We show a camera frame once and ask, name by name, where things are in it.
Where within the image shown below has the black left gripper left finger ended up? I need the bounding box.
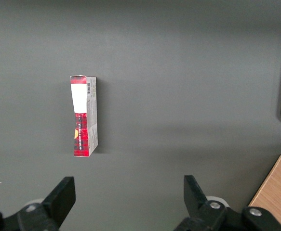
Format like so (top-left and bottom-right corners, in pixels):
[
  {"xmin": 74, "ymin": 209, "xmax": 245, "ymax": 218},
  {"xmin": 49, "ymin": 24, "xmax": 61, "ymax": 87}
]
[{"xmin": 17, "ymin": 176, "xmax": 77, "ymax": 231}]

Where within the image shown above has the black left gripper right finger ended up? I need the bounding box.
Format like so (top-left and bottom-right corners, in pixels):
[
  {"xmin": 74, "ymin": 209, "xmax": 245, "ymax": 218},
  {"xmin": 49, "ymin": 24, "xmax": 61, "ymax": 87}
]
[{"xmin": 174, "ymin": 175, "xmax": 242, "ymax": 231}]

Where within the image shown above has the light wooden board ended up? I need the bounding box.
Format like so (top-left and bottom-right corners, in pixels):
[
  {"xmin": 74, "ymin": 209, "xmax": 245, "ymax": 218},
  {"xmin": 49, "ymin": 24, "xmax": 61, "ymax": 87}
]
[{"xmin": 248, "ymin": 154, "xmax": 281, "ymax": 231}]

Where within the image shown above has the red plaid carton box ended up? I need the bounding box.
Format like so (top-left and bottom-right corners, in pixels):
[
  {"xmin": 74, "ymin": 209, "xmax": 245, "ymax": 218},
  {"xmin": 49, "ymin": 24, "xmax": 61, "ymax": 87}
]
[{"xmin": 69, "ymin": 75, "xmax": 99, "ymax": 157}]

